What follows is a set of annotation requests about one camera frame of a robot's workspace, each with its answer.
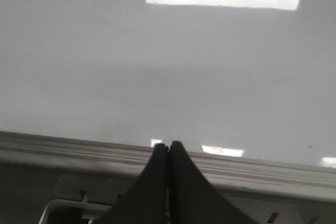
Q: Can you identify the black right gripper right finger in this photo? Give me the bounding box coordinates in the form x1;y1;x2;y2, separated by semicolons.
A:
169;141;255;223

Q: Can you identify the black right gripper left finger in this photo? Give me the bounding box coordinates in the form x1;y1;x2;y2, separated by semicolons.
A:
98;144;168;223

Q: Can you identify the white whiteboard with aluminium frame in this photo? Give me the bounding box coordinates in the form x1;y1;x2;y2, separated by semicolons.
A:
1;0;335;201

